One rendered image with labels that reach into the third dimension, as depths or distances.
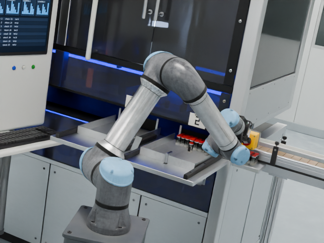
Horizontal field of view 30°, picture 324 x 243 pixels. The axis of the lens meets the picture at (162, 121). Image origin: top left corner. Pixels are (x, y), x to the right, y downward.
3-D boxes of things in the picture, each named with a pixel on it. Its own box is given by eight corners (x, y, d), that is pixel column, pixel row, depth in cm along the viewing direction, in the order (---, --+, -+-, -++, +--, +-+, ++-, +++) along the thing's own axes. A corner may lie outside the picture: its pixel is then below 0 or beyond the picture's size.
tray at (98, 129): (114, 121, 307) (115, 114, 306) (159, 134, 297) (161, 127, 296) (76, 132, 277) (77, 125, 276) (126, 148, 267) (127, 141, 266)
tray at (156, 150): (173, 139, 292) (174, 132, 291) (222, 154, 281) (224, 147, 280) (139, 154, 262) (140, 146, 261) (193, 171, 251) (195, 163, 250)
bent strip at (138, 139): (134, 148, 269) (136, 135, 267) (140, 150, 267) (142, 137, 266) (118, 155, 256) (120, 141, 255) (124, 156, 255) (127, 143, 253)
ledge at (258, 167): (241, 158, 286) (242, 155, 286) (267, 166, 281) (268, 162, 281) (231, 165, 274) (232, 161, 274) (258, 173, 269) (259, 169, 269)
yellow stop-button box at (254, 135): (243, 142, 277) (246, 128, 275) (258, 147, 274) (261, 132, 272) (237, 146, 270) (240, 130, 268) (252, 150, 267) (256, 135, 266)
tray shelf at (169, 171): (105, 122, 309) (106, 118, 309) (233, 160, 282) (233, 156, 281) (49, 139, 267) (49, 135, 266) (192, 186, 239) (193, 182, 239)
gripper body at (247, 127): (253, 124, 257) (248, 117, 246) (247, 143, 256) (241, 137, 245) (237, 120, 260) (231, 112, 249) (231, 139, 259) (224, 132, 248)
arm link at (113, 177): (103, 208, 199) (109, 169, 195) (87, 191, 210) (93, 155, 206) (135, 205, 205) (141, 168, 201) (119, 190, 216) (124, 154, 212)
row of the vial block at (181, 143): (176, 143, 286) (178, 134, 285) (210, 154, 278) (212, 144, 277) (174, 144, 284) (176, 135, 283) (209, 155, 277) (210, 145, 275)
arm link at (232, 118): (212, 121, 234) (224, 103, 235) (219, 128, 244) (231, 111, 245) (228, 131, 231) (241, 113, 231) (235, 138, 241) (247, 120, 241)
